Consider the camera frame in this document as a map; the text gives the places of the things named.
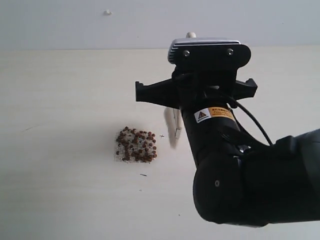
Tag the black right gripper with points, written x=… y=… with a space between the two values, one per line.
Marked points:
x=186 y=90

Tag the wooden paint brush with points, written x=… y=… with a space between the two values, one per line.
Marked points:
x=173 y=120

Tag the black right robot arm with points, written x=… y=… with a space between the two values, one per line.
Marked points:
x=239 y=180

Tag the pile of beans and rice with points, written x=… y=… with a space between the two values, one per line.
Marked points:
x=135 y=146

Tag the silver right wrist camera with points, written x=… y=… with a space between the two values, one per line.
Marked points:
x=208 y=53

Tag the small white wall plug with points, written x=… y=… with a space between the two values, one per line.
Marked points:
x=107 y=12

